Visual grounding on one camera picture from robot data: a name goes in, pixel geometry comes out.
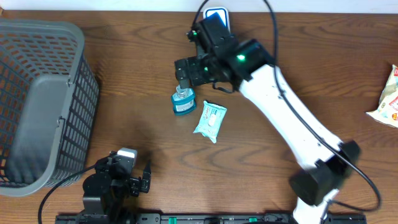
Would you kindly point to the grey plastic basket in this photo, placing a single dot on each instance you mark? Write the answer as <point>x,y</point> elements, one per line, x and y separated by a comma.
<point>49,98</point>

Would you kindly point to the yellow snack bag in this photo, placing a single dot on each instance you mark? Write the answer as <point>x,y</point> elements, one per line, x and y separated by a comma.
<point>386,112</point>

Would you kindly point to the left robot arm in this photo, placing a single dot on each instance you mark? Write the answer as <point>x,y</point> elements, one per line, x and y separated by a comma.
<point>106,190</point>

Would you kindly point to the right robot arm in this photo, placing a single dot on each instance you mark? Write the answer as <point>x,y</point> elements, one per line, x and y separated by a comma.
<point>325,160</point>

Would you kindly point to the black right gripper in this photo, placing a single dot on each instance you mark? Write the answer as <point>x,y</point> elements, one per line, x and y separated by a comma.
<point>194,78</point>

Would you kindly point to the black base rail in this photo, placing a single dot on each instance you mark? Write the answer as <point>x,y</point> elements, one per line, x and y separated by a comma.
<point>155,218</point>

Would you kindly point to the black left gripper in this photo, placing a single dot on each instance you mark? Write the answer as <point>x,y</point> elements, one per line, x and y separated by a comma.
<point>135,183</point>

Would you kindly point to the teal mouthwash bottle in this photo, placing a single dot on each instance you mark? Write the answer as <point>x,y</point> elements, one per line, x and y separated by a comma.
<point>183,101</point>

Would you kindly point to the white barcode scanner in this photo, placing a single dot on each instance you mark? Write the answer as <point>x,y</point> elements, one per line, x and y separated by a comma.
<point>221,11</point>

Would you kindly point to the teal wet wipes pack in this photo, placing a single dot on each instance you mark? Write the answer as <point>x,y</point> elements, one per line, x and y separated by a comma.
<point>210,121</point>

